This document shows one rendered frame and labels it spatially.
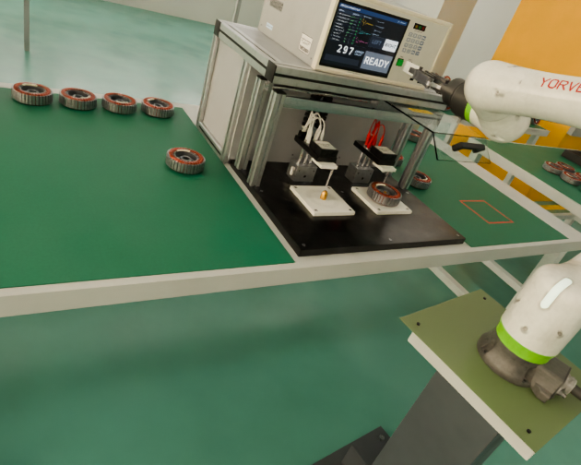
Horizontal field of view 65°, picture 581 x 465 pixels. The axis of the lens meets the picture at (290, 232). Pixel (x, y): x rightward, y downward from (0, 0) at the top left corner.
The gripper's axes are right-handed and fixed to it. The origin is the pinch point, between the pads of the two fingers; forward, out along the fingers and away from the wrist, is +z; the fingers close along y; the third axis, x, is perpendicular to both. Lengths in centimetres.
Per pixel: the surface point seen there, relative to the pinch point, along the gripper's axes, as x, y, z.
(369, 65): -2.5, -10.9, 6.3
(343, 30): 4.6, -23.6, 6.3
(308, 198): -40.0, -25.8, -6.7
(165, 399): -118, -57, -10
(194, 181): -43, -56, 8
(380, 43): 3.7, -9.9, 6.3
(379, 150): -26.1, 0.7, 0.2
